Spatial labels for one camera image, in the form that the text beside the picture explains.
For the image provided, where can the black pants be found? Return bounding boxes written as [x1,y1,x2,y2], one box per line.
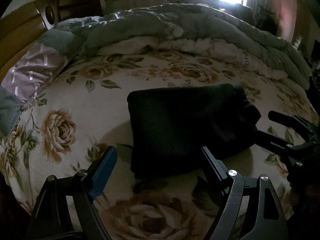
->
[127,83,261,189]

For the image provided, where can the dark wooden nightstand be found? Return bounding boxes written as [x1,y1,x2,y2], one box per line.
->
[34,0,104,30]

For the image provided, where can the wooden headboard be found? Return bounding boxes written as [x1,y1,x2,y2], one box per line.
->
[1,2,47,79]

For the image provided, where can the purple patterned pillow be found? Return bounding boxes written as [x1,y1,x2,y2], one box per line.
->
[1,43,68,105]

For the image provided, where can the floral cream bed blanket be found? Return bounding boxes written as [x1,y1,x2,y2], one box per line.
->
[1,36,319,239]

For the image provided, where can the grey-green quilted duvet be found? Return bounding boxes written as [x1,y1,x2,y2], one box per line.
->
[1,4,319,141]

